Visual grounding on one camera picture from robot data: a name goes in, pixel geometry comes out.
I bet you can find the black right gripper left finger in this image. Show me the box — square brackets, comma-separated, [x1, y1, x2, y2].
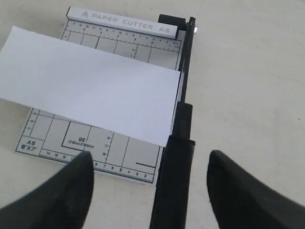
[0, 151, 93, 229]

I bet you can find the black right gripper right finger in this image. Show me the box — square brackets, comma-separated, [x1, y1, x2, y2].
[206, 150, 305, 229]

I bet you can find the black cutter blade arm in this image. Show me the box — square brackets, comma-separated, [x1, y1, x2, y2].
[150, 14, 195, 229]

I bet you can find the white paper sheet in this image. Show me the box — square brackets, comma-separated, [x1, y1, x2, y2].
[0, 27, 180, 146]

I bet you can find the grey paper cutter base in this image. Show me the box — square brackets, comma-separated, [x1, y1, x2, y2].
[15, 7, 197, 185]

